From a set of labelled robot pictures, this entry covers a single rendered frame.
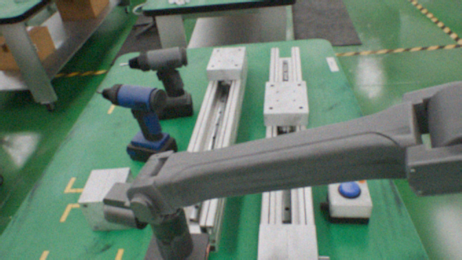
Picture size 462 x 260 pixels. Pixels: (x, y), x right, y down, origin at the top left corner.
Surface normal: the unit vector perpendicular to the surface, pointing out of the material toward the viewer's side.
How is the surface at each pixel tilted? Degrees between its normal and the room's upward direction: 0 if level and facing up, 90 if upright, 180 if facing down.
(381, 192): 0
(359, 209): 90
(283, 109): 0
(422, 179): 92
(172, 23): 90
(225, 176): 89
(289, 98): 0
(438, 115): 64
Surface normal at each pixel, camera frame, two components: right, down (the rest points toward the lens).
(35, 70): -0.03, 0.60
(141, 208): -0.31, 0.62
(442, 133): -0.86, -0.51
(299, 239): -0.10, -0.80
